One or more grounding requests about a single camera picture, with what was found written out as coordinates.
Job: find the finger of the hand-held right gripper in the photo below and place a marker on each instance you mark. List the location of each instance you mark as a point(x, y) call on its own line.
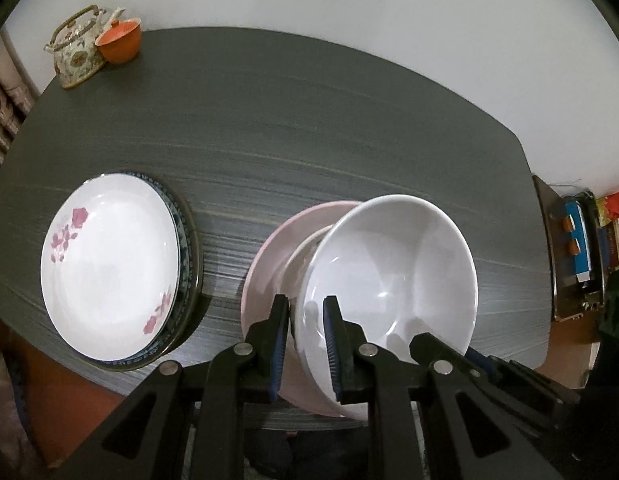
point(427, 345)
point(519, 380)

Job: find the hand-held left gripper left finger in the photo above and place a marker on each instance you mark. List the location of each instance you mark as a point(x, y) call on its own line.
point(277, 360)

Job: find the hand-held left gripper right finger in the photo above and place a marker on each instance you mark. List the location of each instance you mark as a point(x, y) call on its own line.
point(333, 355)

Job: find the ribbed white pink bowl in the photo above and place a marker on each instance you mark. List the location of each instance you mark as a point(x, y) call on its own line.
point(389, 260)

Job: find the large pink bowl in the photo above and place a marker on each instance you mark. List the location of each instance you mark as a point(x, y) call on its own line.
point(269, 260)

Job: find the large blue floral plate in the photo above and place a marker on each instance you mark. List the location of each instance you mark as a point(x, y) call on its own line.
point(197, 270)

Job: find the small blue floral plate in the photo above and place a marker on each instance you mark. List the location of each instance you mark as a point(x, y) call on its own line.
point(177, 210)

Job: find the white plate with pink flowers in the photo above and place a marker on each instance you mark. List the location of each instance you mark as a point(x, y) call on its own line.
point(114, 270)

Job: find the green fluffy robe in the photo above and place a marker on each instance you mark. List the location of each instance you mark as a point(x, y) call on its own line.
point(617, 310)

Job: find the dark wooden side cabinet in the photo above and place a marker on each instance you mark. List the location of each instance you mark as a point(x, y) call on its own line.
point(554, 260)

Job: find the blue box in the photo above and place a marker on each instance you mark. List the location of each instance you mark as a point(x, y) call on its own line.
point(582, 250)

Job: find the orange packet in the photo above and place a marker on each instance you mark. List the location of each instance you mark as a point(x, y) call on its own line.
point(617, 210)

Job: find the orange tea cup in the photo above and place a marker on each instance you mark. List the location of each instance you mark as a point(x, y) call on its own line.
point(119, 45)

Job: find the floral ceramic teapot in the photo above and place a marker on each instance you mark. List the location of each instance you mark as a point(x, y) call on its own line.
point(76, 60)

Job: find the beige patterned curtain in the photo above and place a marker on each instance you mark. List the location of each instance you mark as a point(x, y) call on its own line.
point(4, 110)

